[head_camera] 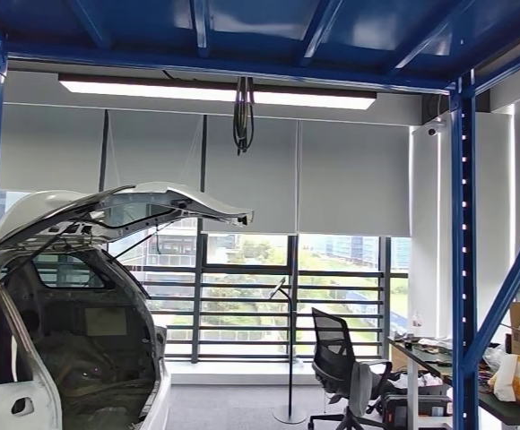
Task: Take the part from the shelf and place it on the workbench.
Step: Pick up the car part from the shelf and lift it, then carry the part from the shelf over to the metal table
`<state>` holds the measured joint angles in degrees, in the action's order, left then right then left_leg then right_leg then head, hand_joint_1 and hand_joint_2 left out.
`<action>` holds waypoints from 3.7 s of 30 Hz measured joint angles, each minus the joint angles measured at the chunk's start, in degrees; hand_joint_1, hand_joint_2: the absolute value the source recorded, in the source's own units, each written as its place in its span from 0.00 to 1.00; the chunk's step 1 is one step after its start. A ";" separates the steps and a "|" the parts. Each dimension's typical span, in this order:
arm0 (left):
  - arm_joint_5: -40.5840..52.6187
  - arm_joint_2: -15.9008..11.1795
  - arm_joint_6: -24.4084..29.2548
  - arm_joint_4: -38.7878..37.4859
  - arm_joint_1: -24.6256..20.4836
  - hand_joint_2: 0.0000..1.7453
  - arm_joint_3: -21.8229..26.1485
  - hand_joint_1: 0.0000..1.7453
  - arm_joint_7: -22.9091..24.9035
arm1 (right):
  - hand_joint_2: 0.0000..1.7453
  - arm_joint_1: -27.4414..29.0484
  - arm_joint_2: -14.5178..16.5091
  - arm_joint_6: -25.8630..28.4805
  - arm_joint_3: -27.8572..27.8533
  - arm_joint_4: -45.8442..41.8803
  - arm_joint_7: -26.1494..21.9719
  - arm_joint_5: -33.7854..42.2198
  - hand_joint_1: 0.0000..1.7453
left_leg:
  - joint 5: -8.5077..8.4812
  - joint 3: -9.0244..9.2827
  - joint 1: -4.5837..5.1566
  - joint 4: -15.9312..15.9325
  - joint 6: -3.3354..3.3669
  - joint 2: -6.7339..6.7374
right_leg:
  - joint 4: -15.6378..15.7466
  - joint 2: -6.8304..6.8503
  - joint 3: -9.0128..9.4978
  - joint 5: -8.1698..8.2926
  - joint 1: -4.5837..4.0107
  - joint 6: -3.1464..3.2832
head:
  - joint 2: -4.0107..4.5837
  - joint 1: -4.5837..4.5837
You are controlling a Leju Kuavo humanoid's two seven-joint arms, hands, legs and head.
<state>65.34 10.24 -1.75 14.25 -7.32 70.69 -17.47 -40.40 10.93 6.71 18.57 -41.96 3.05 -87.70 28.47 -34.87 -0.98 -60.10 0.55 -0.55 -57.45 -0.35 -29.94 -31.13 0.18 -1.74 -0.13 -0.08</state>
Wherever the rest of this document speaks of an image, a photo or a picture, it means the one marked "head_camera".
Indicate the black equipment case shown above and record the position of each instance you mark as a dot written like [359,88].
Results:
[403,412]

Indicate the black window railing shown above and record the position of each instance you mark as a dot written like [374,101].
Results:
[246,269]

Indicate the small white bottle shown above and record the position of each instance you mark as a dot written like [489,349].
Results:
[417,325]

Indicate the dark-topped desk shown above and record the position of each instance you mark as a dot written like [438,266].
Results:
[497,406]

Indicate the blue metal shelf rack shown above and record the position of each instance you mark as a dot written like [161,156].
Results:
[464,237]

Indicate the long ceiling light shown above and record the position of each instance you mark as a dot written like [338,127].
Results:
[152,89]

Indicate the white security camera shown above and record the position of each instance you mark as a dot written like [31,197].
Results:
[432,130]

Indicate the pale grey roller blind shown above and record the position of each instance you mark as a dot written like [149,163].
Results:
[264,178]
[354,178]
[152,148]
[49,148]

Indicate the white car tailgate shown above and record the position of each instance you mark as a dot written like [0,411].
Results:
[184,199]

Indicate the black floor stand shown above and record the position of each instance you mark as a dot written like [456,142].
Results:
[291,356]

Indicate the black mesh office chair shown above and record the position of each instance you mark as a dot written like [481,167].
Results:
[329,344]

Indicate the white car body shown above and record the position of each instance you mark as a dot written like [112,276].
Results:
[0,409]

